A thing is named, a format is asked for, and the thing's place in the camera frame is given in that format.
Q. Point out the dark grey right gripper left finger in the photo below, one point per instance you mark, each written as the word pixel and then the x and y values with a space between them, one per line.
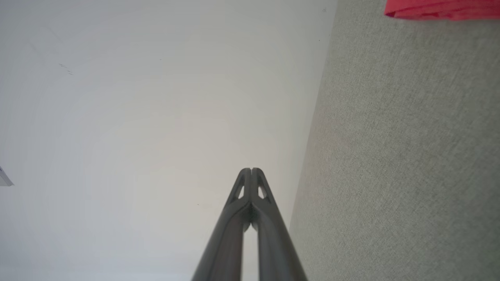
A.
pixel 226 249

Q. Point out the small white flat object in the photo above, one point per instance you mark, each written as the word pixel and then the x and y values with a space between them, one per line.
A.
pixel 4 178

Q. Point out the red towel with white stripe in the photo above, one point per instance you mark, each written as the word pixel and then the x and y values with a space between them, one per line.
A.
pixel 445 9

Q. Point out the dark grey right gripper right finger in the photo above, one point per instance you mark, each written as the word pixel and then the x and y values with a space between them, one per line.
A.
pixel 277 249

